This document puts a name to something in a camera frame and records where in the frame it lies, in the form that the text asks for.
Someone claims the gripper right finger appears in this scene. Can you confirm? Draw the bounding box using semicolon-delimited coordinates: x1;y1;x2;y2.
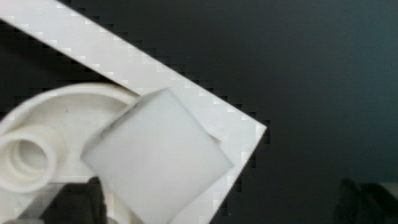
333;179;398;224

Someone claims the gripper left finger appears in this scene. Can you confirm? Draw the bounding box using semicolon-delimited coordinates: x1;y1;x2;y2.
41;177;107;224

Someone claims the white stool leg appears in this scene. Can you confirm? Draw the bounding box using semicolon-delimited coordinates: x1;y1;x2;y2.
82;89;233;224

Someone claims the white round stool seat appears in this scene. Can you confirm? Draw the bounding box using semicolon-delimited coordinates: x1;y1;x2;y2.
0;82;144;224

